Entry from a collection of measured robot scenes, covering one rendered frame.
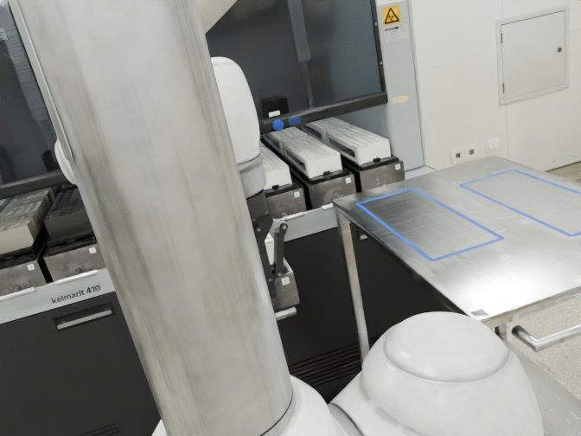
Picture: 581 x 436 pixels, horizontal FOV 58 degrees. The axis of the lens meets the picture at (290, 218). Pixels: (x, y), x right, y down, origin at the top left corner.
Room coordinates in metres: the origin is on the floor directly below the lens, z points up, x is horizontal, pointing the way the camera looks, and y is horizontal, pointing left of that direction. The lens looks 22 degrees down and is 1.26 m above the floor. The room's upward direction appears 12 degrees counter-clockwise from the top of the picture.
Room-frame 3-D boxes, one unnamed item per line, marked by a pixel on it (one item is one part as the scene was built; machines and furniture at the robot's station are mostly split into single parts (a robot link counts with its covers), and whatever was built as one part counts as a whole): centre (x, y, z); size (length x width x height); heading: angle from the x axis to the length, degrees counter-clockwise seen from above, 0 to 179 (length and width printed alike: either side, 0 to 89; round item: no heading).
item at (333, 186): (1.69, -0.07, 0.78); 0.73 x 0.14 x 0.09; 11
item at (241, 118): (0.80, 0.08, 1.14); 0.13 x 0.11 x 0.16; 109
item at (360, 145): (1.59, -0.25, 0.83); 0.30 x 0.10 x 0.06; 11
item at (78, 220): (1.33, 0.58, 0.85); 0.12 x 0.02 x 0.06; 101
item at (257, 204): (0.81, 0.07, 0.96); 0.08 x 0.07 x 0.09; 101
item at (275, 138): (1.87, -0.04, 0.83); 0.30 x 0.10 x 0.06; 11
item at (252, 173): (0.81, 0.07, 1.03); 0.09 x 0.09 x 0.06
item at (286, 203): (1.66, 0.08, 0.78); 0.73 x 0.14 x 0.09; 11
